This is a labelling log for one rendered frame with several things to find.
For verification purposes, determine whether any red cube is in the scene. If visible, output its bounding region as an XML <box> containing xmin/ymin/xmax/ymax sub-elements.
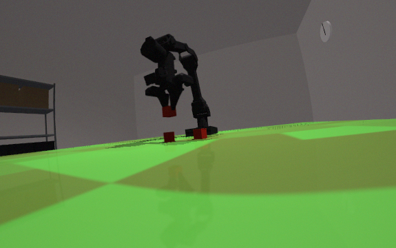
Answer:
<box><xmin>162</xmin><ymin>105</ymin><xmax>176</xmax><ymax>117</ymax></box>
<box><xmin>164</xmin><ymin>132</ymin><xmax>175</xmax><ymax>143</ymax></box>
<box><xmin>193</xmin><ymin>128</ymin><xmax>207</xmax><ymax>139</ymax></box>

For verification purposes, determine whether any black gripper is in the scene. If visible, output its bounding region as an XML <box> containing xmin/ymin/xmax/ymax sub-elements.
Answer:
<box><xmin>145</xmin><ymin>64</ymin><xmax>194</xmax><ymax>110</ymax></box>

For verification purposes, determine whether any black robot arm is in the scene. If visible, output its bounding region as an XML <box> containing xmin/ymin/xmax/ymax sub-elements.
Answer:
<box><xmin>140</xmin><ymin>34</ymin><xmax>211</xmax><ymax>127</ymax></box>

